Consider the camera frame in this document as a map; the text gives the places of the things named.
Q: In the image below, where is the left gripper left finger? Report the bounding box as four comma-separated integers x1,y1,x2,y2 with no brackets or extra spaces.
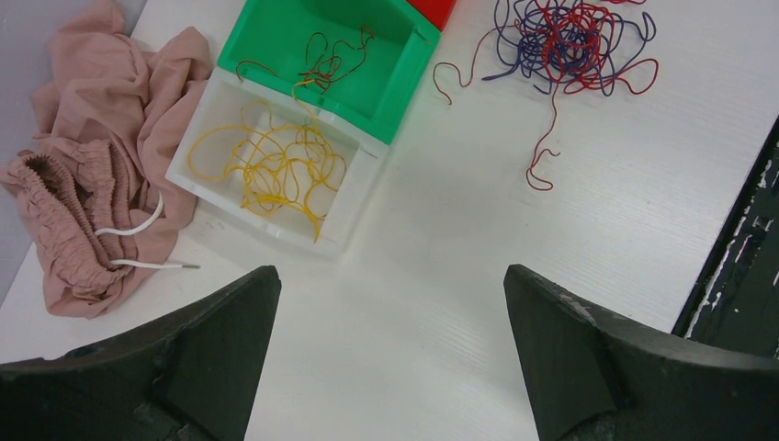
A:
1,266,282,440

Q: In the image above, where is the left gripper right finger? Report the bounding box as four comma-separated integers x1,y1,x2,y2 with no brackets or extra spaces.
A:
503,265,778,440

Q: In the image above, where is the yellow wires bundle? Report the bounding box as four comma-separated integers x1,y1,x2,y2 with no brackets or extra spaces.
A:
186,79,348,243

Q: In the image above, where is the red wires bundle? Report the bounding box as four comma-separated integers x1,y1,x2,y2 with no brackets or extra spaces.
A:
234,24,376,94

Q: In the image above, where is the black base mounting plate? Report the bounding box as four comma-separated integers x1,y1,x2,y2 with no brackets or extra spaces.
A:
672,126,778,359

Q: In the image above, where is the pink crumpled garment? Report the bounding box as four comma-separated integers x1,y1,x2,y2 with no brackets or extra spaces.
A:
1,1,213,319

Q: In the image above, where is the clear plastic bin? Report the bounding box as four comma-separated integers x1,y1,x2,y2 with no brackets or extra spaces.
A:
165,68,389,256

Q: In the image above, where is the green plastic bin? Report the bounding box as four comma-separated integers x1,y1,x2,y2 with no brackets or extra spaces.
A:
218,0,441,144

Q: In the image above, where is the red plastic bin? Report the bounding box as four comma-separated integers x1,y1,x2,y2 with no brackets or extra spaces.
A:
408,0,457,31

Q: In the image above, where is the white drawstring cord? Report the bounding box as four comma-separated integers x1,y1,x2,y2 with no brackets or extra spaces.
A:
94,191,202,271

